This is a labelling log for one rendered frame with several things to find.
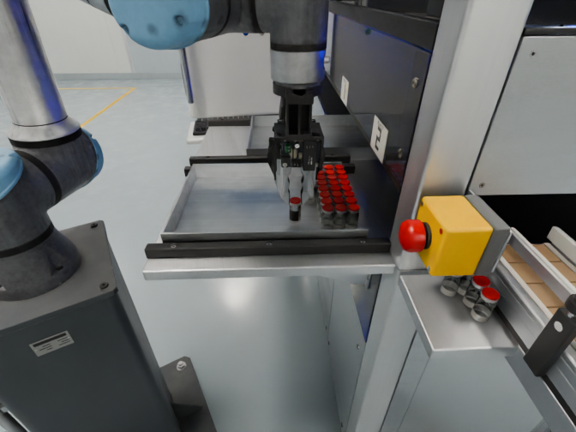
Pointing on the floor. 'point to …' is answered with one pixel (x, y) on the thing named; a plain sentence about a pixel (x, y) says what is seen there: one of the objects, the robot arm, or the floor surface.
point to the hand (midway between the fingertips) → (295, 195)
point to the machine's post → (437, 171)
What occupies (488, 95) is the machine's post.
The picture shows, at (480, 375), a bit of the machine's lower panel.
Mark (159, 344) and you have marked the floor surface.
